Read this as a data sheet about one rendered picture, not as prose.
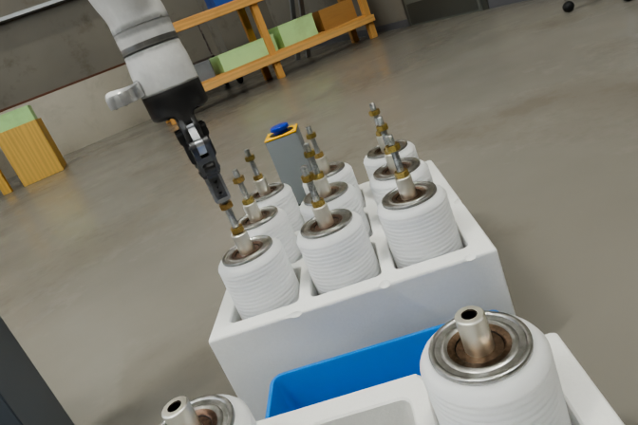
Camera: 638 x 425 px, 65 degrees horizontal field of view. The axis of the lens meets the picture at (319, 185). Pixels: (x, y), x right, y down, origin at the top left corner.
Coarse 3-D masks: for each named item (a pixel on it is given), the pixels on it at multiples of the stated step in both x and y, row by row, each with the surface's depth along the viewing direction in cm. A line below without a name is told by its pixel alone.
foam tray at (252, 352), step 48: (384, 240) 74; (480, 240) 64; (384, 288) 63; (432, 288) 63; (480, 288) 63; (240, 336) 65; (288, 336) 65; (336, 336) 65; (384, 336) 65; (240, 384) 68
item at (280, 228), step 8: (280, 208) 83; (280, 216) 79; (264, 224) 77; (272, 224) 77; (280, 224) 78; (288, 224) 80; (248, 232) 77; (256, 232) 77; (264, 232) 77; (272, 232) 77; (280, 232) 78; (288, 232) 79; (280, 240) 78; (288, 240) 79; (288, 248) 79; (296, 248) 81; (288, 256) 79; (296, 256) 81
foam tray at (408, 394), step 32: (384, 384) 47; (416, 384) 46; (576, 384) 39; (288, 416) 48; (320, 416) 46; (352, 416) 45; (384, 416) 45; (416, 416) 42; (576, 416) 37; (608, 416) 36
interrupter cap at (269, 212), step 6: (264, 210) 83; (270, 210) 81; (276, 210) 80; (246, 216) 83; (264, 216) 80; (270, 216) 78; (240, 222) 81; (246, 222) 81; (258, 222) 78; (264, 222) 77; (246, 228) 78; (252, 228) 77
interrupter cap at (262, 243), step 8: (256, 240) 72; (264, 240) 70; (232, 248) 72; (256, 248) 70; (264, 248) 68; (224, 256) 70; (232, 256) 70; (240, 256) 69; (248, 256) 67; (256, 256) 66; (224, 264) 68; (232, 264) 67; (240, 264) 66
